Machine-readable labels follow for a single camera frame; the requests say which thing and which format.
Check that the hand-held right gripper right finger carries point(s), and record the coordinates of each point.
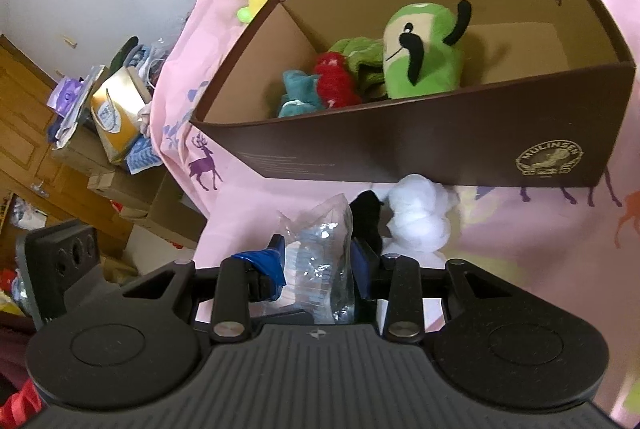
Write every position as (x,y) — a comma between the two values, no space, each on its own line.
(361,269)

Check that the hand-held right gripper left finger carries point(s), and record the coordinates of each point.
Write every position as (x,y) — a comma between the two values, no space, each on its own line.
(267,266)

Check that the clear plastic bag with cloth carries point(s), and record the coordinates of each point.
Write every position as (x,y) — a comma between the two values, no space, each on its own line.
(320,249)

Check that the white fluffy plush toy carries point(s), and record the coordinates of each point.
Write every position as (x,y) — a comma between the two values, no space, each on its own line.
(420,214)

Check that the brown cardboard box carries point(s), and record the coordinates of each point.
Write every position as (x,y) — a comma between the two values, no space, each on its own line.
(400,144)

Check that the teal plush toy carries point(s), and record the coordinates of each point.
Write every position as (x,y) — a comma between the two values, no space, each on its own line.
(297,91)

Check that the red fuzzy plush toy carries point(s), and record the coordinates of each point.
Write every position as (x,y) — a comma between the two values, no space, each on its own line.
(335,81)

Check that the green knitted toy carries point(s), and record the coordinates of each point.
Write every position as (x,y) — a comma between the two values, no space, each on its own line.
(357,54)

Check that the green plush toy with face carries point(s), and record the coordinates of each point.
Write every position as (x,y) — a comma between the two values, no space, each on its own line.
(430,59)

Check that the black soft toy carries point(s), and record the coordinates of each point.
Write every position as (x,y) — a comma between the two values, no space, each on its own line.
(367,219)

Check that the wooden door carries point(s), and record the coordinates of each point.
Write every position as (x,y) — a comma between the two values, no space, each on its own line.
(25,134)

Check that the blue patterned cloth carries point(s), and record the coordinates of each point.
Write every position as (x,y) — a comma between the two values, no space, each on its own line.
(142,156)

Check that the red cloth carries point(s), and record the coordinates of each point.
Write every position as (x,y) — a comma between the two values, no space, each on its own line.
(20,401)

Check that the gold paper bag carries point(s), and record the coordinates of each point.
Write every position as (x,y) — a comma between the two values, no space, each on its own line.
(115,119)

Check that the purple printed packets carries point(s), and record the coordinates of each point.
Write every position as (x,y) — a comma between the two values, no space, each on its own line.
(67,96)

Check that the pink printed blanket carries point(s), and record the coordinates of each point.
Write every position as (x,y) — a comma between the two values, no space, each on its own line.
(525,234)

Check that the dark green pouch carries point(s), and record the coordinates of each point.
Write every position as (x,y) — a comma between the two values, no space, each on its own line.
(124,54)

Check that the small wall plug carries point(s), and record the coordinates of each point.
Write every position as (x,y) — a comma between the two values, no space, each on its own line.
(69,41)

